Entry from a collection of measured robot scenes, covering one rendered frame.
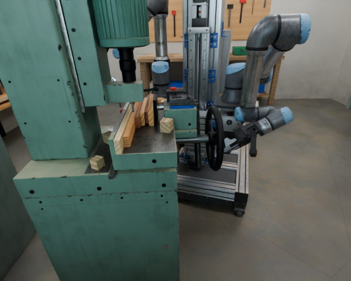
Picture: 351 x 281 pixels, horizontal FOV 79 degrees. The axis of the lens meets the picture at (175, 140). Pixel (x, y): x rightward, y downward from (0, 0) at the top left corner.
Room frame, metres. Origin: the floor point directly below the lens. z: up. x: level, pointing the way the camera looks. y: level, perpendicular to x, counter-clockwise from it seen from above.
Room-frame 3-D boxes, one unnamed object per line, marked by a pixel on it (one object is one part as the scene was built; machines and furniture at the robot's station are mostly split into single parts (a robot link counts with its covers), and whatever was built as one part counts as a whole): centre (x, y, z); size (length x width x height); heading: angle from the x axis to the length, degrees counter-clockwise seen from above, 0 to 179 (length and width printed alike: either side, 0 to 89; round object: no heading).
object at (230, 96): (1.37, -0.38, 0.87); 0.15 x 0.15 x 0.10
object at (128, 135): (0.94, 0.17, 0.92); 0.63 x 0.02 x 0.04; 2
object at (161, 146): (0.89, 0.06, 0.87); 0.61 x 0.30 x 0.06; 2
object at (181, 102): (0.90, -0.02, 0.99); 0.13 x 0.11 x 0.06; 2
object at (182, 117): (0.89, -0.02, 0.91); 0.15 x 0.14 x 0.09; 2
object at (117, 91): (0.84, 0.19, 1.03); 0.14 x 0.07 x 0.09; 92
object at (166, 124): (0.75, 0.03, 0.92); 0.04 x 0.04 x 0.04; 72
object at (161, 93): (1.52, 0.09, 0.87); 0.15 x 0.15 x 0.10
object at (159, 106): (0.89, 0.05, 0.95); 0.09 x 0.07 x 0.09; 2
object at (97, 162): (0.66, 0.29, 0.82); 0.04 x 0.03 x 0.04; 155
